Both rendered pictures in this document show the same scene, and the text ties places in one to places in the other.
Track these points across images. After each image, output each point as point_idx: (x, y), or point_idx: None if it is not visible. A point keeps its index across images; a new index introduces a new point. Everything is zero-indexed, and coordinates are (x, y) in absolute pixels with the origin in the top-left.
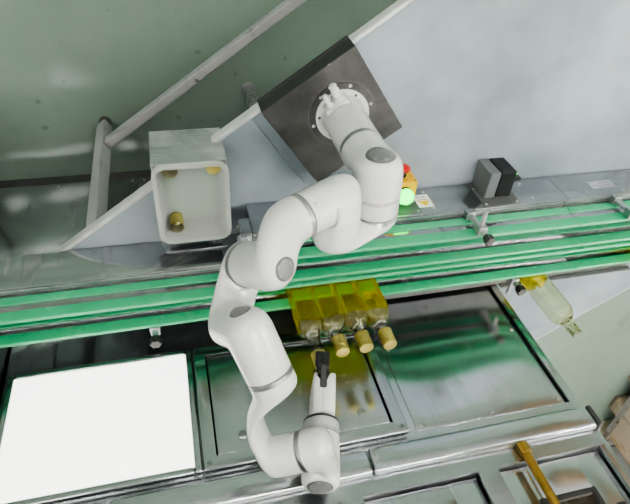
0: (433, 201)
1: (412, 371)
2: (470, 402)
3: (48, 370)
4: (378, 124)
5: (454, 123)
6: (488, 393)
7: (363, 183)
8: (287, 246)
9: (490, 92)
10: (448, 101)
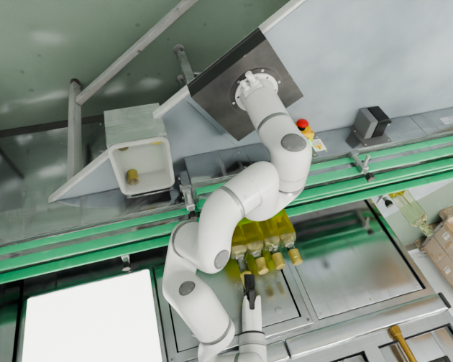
0: (325, 144)
1: (311, 269)
2: (354, 292)
3: (52, 289)
4: (285, 96)
5: (342, 85)
6: (367, 284)
7: (280, 166)
8: (222, 241)
9: (372, 59)
10: (339, 70)
